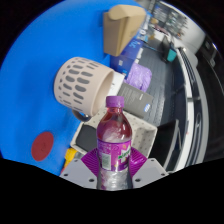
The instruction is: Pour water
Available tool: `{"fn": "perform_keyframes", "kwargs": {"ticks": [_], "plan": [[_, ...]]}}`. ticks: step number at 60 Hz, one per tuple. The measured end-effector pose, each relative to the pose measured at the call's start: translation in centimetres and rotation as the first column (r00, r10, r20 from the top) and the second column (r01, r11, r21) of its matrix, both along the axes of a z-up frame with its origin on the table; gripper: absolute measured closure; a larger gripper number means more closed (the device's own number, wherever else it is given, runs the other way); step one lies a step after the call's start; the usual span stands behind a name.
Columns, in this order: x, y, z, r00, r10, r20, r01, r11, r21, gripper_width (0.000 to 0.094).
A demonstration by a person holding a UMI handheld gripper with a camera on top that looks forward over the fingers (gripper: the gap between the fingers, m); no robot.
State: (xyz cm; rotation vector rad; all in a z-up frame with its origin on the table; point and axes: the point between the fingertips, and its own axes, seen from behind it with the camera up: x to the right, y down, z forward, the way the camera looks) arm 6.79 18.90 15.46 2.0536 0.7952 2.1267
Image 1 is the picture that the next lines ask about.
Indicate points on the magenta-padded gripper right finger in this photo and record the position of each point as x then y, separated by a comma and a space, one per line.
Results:
150, 171

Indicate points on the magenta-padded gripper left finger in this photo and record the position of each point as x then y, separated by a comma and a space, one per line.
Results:
78, 171

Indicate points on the purple-capped clear drink bottle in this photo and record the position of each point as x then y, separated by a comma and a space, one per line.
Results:
114, 133

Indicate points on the cream perforated storage bin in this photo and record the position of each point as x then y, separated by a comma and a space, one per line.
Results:
143, 133

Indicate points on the flat round red coaster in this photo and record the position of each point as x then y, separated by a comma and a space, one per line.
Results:
42, 146

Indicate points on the dark grey flat box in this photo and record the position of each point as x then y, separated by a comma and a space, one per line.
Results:
136, 100

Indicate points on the black overhead shelf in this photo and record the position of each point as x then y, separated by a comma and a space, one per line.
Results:
196, 100

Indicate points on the beige patterned mug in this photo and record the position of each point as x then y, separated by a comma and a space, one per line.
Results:
80, 83

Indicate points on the white carton box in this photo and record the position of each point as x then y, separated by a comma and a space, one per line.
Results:
117, 83

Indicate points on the purple plastic bag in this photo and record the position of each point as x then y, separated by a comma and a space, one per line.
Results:
139, 76

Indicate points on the blue carton box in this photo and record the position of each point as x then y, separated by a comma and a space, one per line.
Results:
125, 60

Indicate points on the teal lamp head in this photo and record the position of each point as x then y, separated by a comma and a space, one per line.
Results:
171, 56

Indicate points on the brown cardboard box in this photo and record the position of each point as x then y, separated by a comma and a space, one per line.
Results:
120, 30

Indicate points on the cluttered background shelf unit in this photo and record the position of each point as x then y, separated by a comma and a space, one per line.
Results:
170, 16

